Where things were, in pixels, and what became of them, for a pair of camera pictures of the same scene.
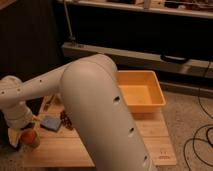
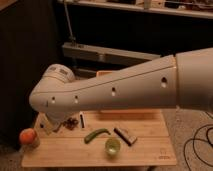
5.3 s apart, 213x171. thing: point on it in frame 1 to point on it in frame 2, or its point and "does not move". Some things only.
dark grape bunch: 66,117 does not move
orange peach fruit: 28,137 does not move
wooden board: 67,148 does not move
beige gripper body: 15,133 to 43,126
